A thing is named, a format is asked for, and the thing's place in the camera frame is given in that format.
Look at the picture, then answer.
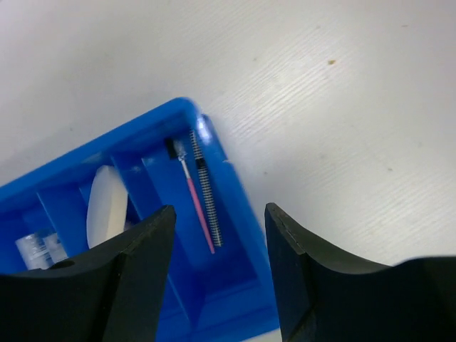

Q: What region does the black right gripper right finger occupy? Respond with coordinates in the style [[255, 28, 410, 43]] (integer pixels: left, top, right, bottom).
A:
[[264, 203, 455, 341]]

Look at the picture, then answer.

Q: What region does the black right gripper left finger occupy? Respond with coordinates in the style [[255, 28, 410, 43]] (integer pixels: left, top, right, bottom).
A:
[[1, 205, 176, 341]]

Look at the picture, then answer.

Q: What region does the round white powder puff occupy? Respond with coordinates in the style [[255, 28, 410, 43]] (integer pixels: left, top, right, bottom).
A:
[[86, 165, 128, 249]]

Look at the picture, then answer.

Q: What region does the clear plastic bottle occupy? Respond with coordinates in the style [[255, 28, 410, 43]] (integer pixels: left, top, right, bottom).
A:
[[15, 230, 68, 270]]

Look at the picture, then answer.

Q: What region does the grey striped brow pencil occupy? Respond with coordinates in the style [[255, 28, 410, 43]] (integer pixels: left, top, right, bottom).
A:
[[190, 130, 223, 247]]

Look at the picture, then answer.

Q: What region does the pink mascara wand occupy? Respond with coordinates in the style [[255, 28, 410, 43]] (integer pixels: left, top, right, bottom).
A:
[[165, 138, 215, 254]]

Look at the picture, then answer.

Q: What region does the blue divided plastic tray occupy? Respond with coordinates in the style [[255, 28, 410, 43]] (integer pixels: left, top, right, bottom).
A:
[[1, 98, 279, 341]]

